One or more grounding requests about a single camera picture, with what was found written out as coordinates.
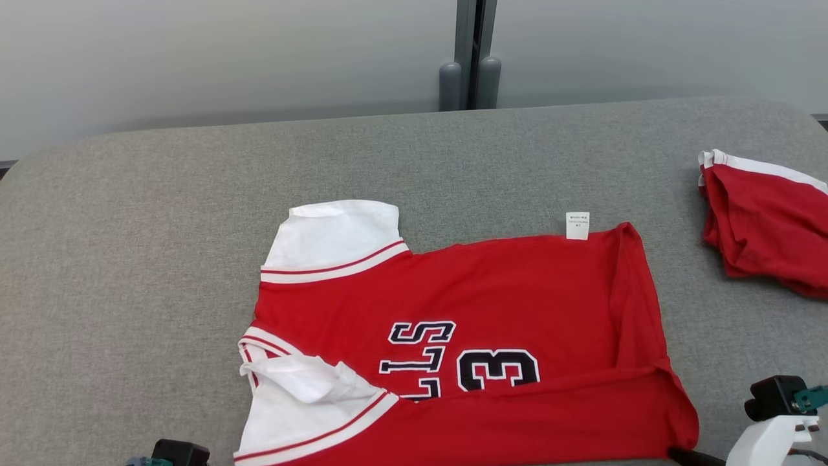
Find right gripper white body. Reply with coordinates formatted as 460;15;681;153
726;414;821;466

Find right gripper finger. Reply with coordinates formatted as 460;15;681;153
668;447;728;466

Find red white shorts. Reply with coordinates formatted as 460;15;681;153
697;149;828;300

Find red white number jersey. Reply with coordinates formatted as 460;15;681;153
233;199;701;466

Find grey partition foot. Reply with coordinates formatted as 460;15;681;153
477;56;502;109
439;61;463;112

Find teal right camera connector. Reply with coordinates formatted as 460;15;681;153
792;385;828;414

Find grey partition frame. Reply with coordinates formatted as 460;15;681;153
455;0;499;111

